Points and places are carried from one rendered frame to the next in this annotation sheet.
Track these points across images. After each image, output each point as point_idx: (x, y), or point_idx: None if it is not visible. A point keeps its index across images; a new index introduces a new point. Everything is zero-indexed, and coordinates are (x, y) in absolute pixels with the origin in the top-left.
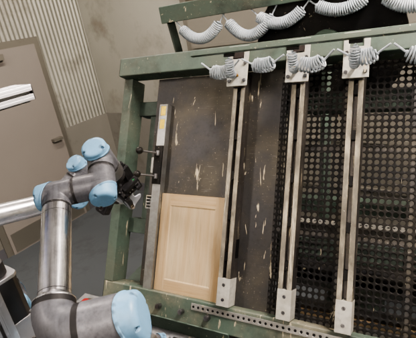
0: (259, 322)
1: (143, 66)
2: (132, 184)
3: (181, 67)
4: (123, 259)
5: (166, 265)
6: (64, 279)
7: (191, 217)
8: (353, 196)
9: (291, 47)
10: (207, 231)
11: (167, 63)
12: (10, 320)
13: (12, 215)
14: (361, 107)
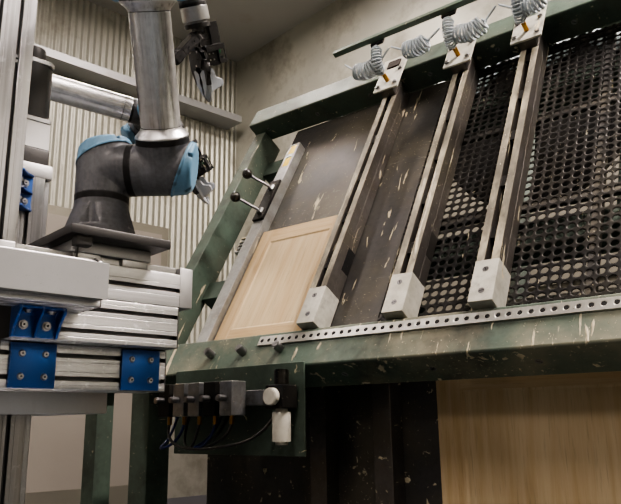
0: (356, 330)
1: (281, 109)
2: (215, 45)
3: (324, 96)
4: (181, 332)
5: (240, 312)
6: None
7: (295, 247)
8: (514, 146)
9: (446, 13)
10: (311, 256)
11: (309, 98)
12: (29, 66)
13: (70, 86)
14: (533, 67)
